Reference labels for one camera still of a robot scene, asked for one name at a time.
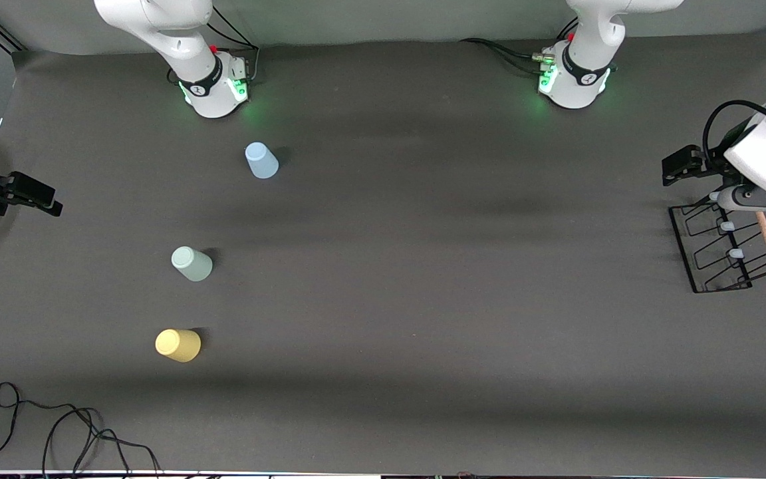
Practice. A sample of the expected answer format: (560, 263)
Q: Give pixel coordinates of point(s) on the pale green plastic cup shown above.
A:
(191, 264)

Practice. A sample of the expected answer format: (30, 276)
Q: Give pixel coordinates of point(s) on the dark grey table mat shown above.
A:
(423, 332)

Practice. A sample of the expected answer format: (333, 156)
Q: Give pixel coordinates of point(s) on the light blue plastic cup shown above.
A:
(262, 163)

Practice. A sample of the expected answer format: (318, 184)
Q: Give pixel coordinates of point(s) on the yellow plastic cup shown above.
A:
(178, 346)

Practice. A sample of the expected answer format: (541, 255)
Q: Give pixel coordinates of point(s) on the black floor rail strip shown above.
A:
(0, 32)

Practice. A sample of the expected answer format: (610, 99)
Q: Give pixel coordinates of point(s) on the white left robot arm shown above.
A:
(589, 60)

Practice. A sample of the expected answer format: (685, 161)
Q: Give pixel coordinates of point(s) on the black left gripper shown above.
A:
(707, 167)

